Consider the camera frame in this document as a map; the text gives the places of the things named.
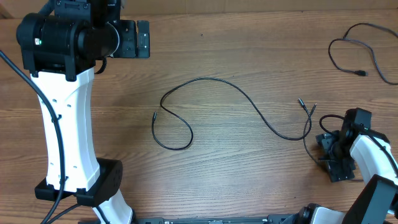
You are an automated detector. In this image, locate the thin black barrel cable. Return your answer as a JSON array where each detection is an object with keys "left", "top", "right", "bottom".
[{"left": 297, "top": 98, "right": 327, "bottom": 167}]

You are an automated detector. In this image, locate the black short connector cable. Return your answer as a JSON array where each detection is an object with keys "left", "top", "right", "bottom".
[{"left": 151, "top": 77, "right": 318, "bottom": 151}]

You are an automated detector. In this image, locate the black USB cable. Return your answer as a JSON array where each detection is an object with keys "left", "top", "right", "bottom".
[{"left": 328, "top": 22, "right": 398, "bottom": 86}]

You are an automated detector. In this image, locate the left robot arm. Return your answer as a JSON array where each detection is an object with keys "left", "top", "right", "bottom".
[{"left": 16, "top": 0, "right": 150, "bottom": 223}]

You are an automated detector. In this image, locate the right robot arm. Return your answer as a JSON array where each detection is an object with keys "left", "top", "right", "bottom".
[{"left": 286, "top": 108, "right": 397, "bottom": 224}]

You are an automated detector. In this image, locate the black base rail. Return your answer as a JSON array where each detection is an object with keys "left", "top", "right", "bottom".
[{"left": 131, "top": 213, "right": 311, "bottom": 224}]

